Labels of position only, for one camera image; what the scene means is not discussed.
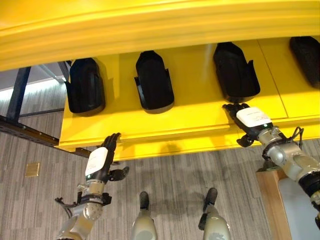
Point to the silver robot leg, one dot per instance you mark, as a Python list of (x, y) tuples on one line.
[(144, 217), (213, 217)]

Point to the black sole-shaped part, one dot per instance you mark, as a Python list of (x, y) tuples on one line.
[(153, 82), (235, 72), (306, 60), (85, 87)]

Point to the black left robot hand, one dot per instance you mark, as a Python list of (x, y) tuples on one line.
[(98, 160)]

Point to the brass floor socket plate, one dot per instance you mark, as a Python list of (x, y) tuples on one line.
[(32, 170)]

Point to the dark blue rack frame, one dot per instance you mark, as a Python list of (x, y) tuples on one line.
[(17, 105)]

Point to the yellow shelf board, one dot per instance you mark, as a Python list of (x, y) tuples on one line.
[(190, 117)]

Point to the silver left robot leg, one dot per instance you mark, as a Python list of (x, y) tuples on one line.
[(144, 217)]

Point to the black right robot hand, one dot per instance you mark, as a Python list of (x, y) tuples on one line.
[(251, 117)]

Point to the silver right robot leg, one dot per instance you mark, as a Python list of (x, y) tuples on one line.
[(213, 217)]

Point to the yellow shelf beam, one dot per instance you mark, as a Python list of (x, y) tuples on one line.
[(125, 27)]

